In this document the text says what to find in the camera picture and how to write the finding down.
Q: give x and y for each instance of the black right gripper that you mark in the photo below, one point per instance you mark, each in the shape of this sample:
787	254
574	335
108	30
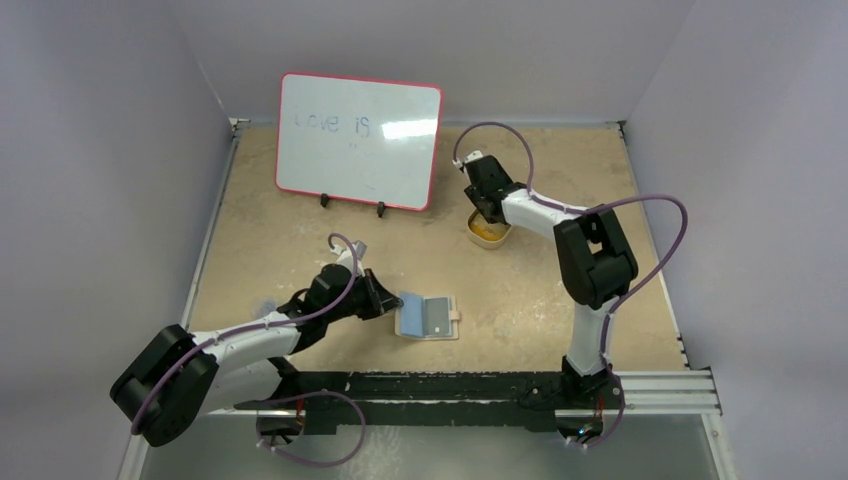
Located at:
484	201

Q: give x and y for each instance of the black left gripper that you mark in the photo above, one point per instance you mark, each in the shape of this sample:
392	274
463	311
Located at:
378	300

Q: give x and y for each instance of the beige card holder wallet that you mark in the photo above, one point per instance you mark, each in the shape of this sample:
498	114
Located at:
409	317

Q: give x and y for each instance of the grey credit card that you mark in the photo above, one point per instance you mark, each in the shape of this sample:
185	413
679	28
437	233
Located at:
437	317

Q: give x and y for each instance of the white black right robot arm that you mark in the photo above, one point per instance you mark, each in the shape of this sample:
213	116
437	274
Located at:
595	259

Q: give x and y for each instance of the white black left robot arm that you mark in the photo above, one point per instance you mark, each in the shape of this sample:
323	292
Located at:
180	375

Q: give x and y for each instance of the beige oval card tray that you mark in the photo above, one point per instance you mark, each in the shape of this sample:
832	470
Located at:
486	235

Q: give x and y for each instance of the pink framed whiteboard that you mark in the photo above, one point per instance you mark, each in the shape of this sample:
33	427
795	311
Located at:
358	139

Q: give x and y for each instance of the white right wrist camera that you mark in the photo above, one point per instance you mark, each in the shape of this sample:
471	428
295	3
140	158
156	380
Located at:
461	163

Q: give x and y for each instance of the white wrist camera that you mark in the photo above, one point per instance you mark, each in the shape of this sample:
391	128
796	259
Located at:
461	163
349	257

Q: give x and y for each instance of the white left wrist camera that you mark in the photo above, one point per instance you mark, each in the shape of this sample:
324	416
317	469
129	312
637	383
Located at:
349	257

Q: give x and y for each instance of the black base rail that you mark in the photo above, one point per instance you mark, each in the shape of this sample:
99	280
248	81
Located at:
536	401

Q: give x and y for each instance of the aluminium extrusion frame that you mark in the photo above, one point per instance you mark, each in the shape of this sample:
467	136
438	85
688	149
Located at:
690	392

